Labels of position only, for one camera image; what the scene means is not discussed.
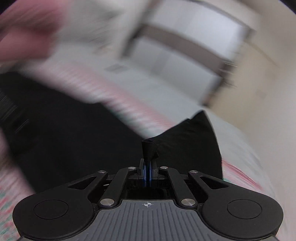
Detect black pants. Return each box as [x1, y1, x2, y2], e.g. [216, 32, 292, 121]
[1, 72, 223, 192]

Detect grey bed sheet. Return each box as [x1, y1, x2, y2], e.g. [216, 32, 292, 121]
[46, 41, 278, 241]

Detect grey white wardrobe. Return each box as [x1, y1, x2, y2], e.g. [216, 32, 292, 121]
[122, 1, 258, 106]

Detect pink pillow lower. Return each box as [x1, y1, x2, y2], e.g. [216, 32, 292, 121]
[1, 1, 68, 65]

